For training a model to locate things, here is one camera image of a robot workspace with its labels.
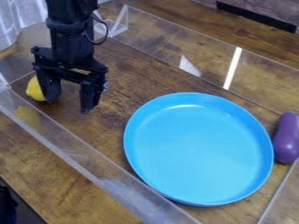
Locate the blue round tray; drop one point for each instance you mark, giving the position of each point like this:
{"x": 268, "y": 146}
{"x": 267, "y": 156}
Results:
{"x": 199, "y": 149}

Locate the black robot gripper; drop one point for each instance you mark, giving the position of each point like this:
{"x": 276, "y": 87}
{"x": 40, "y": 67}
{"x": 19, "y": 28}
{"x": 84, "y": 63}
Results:
{"x": 68, "y": 61}

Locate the yellow lemon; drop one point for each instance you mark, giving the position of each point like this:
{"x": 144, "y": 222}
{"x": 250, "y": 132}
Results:
{"x": 33, "y": 90}

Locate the dark object at table edge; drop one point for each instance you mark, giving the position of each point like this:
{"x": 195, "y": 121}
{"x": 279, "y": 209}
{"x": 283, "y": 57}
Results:
{"x": 7, "y": 206}

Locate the black baseboard strip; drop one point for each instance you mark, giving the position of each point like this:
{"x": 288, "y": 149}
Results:
{"x": 266, "y": 20}

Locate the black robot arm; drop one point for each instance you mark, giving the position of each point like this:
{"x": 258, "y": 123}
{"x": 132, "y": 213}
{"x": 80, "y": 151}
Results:
{"x": 70, "y": 11}

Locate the clear acrylic enclosure wall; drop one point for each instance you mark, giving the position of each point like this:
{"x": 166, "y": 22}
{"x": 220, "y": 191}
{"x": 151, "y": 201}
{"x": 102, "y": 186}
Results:
{"x": 61, "y": 158}

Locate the purple toy eggplant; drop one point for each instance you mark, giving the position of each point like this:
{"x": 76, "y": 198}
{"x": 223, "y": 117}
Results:
{"x": 286, "y": 139}

